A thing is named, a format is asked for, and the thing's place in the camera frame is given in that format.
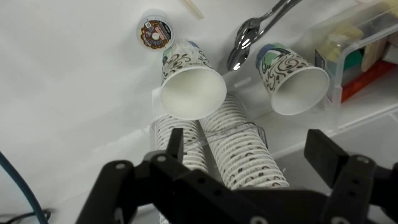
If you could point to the clear plastic container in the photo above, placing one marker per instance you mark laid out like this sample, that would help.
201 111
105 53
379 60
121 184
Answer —
360 45

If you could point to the patterned paper cup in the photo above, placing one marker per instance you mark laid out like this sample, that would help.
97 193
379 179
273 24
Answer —
192 94
296 89

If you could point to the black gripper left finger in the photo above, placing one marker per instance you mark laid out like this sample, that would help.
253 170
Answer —
119 187

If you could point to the coffee pod with donut lid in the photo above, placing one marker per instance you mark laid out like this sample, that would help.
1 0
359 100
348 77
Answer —
155 33

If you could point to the metal spoon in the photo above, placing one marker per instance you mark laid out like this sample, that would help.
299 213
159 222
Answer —
243 39

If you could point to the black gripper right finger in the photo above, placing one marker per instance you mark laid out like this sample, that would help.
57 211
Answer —
352 182

